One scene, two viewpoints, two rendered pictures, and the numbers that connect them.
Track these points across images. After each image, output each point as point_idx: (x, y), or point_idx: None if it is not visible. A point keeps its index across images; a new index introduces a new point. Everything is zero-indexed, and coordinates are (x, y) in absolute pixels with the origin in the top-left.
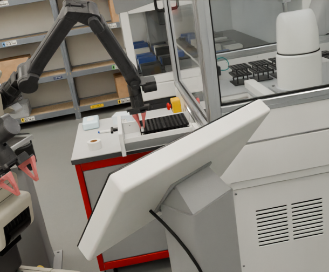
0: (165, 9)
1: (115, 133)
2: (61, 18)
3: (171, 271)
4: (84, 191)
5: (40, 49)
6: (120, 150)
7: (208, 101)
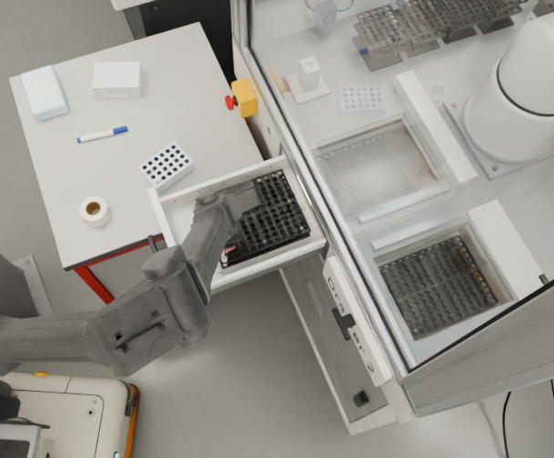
0: None
1: (117, 144)
2: (100, 363)
3: (225, 293)
4: (93, 282)
5: (24, 358)
6: (156, 233)
7: (440, 409)
